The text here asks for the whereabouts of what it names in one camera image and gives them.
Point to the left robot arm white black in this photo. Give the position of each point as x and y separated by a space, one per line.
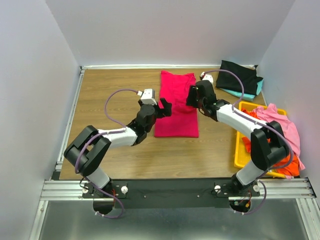
88 149

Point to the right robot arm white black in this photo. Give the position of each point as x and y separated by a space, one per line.
268 145

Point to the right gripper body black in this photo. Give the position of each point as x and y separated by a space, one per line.
200 104

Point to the orange t shirt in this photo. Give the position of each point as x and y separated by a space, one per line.
290 165

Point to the yellow plastic bin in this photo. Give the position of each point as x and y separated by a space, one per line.
241 156

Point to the magenta t shirt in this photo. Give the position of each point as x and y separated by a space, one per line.
183 122

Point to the folded teal t shirt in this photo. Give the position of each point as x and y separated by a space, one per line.
246 96

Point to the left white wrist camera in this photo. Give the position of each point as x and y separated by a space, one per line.
148 97

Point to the aluminium frame rail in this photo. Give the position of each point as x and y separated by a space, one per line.
290 211

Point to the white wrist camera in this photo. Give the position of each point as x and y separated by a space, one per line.
206 77
148 97

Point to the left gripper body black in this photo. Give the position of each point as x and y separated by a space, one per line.
156 109

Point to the light pink t shirt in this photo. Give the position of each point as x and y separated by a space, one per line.
287 125

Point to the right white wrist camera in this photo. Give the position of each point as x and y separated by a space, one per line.
206 77

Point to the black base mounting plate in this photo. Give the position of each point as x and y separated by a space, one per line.
170 193

